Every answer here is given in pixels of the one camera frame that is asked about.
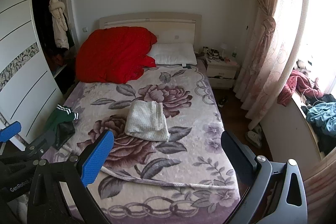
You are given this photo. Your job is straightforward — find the white tweed jacket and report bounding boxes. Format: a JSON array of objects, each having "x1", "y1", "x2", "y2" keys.
[{"x1": 125, "y1": 100, "x2": 170, "y2": 141}]

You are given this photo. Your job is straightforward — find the teal clothes on sill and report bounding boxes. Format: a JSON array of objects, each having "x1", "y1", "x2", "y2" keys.
[{"x1": 301, "y1": 93, "x2": 336, "y2": 156}]

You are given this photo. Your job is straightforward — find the red clothes on sill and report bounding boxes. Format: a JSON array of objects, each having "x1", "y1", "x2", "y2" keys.
[{"x1": 277, "y1": 69, "x2": 324, "y2": 106}]

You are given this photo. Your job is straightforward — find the white shoe on floor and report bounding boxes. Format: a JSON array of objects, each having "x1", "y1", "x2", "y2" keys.
[{"x1": 246, "y1": 125, "x2": 263, "y2": 148}]

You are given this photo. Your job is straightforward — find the green striped garment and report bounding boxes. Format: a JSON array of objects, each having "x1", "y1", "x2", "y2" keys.
[{"x1": 43, "y1": 104, "x2": 79, "y2": 150}]

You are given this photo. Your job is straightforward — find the floral purple bed blanket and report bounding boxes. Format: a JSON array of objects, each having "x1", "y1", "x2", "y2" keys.
[{"x1": 45, "y1": 63, "x2": 240, "y2": 223}]

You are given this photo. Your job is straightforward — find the white sliding wardrobe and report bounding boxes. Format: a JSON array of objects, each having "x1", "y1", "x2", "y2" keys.
[{"x1": 1, "y1": 0, "x2": 78, "y2": 143}]

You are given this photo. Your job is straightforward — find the white bedside table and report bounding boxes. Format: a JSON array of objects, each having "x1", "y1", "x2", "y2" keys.
[{"x1": 202, "y1": 47, "x2": 240, "y2": 89}]

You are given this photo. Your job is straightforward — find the red duvet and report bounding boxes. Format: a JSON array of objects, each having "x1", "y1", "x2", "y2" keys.
[{"x1": 75, "y1": 26, "x2": 157, "y2": 84}]

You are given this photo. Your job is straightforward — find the cream hanging coat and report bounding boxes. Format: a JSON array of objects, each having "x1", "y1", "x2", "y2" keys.
[{"x1": 49, "y1": 0, "x2": 70, "y2": 50}]

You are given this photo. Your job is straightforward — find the white pillow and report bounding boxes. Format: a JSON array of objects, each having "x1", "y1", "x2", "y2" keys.
[{"x1": 147, "y1": 43, "x2": 197, "y2": 65}]

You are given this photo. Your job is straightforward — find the beige bed headboard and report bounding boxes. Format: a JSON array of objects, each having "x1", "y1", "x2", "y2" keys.
[{"x1": 99, "y1": 12, "x2": 202, "y2": 52}]

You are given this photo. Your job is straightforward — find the pink floral curtain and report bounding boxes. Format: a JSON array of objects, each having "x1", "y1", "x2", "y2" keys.
[{"x1": 234, "y1": 0, "x2": 309, "y2": 130}]

